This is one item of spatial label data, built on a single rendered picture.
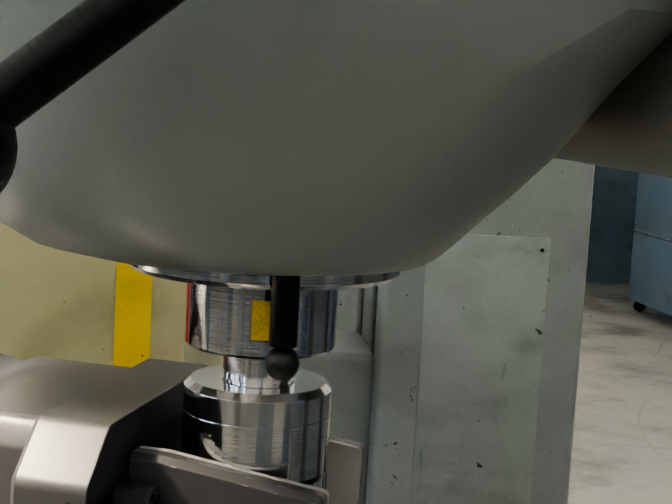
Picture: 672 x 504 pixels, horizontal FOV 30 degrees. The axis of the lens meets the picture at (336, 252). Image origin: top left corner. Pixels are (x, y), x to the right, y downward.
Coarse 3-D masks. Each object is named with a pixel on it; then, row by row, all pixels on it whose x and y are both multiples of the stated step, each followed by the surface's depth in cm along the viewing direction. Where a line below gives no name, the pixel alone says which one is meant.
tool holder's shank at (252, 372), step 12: (228, 360) 39; (240, 360) 39; (252, 360) 39; (264, 360) 39; (228, 372) 39; (240, 372) 39; (252, 372) 39; (264, 372) 39; (252, 384) 39; (264, 384) 39; (276, 384) 39
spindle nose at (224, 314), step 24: (192, 288) 38; (216, 288) 37; (240, 288) 37; (192, 312) 38; (216, 312) 37; (240, 312) 37; (312, 312) 38; (336, 312) 39; (192, 336) 38; (216, 336) 38; (240, 336) 37; (312, 336) 38
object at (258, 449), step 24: (192, 432) 39; (216, 432) 38; (240, 432) 38; (264, 432) 38; (288, 432) 38; (312, 432) 38; (216, 456) 38; (240, 456) 38; (264, 456) 38; (288, 456) 38; (312, 456) 39; (312, 480) 39
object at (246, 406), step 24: (192, 384) 39; (216, 384) 39; (240, 384) 39; (288, 384) 39; (312, 384) 39; (192, 408) 39; (216, 408) 38; (240, 408) 38; (264, 408) 38; (288, 408) 38; (312, 408) 38
